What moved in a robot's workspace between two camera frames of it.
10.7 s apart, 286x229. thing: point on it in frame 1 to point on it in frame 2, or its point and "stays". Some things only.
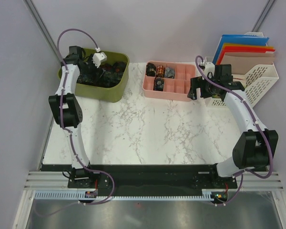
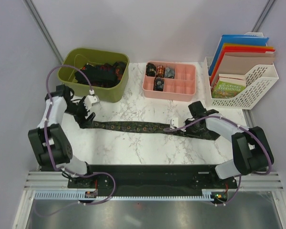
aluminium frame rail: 59,180 stays
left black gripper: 94,76 to 83,122
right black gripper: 198,82 to 197,134
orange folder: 228,45 stays
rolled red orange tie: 160,71 stays
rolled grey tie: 169,73 stays
